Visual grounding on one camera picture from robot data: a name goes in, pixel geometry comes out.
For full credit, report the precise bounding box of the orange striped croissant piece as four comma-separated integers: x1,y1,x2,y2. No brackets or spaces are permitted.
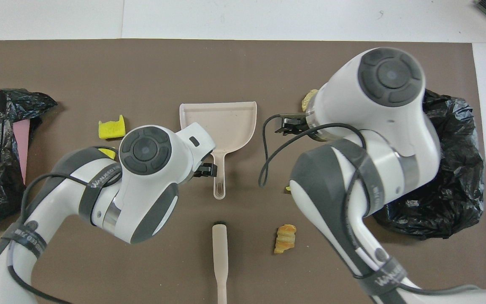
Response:
274,224,297,254

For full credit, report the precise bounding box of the beige plastic dustpan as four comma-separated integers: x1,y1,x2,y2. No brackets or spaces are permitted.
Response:
179,101,257,200

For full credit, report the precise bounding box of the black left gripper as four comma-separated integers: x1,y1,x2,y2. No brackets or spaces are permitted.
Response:
192,163,219,180

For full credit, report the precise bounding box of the pale yellow crumbly chunk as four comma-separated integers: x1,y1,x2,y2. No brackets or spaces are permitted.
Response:
302,89,319,112

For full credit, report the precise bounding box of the brown table mat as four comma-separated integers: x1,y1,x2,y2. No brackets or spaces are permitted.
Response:
0,39,486,304

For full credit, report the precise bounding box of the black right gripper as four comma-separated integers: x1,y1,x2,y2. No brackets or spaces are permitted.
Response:
275,113,311,136

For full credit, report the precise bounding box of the pink bin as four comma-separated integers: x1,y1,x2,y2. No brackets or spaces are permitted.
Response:
13,119,31,185

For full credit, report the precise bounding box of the large yellow sponge piece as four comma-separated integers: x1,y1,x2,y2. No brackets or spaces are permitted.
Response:
98,115,126,140

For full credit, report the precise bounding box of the open black trash bag bin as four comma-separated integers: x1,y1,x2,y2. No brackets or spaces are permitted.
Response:
372,89,485,240

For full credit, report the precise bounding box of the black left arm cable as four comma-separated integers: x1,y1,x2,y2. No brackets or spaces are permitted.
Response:
0,146,123,304

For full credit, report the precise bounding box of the beige hand brush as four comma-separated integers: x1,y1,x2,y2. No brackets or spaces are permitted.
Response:
212,224,229,304

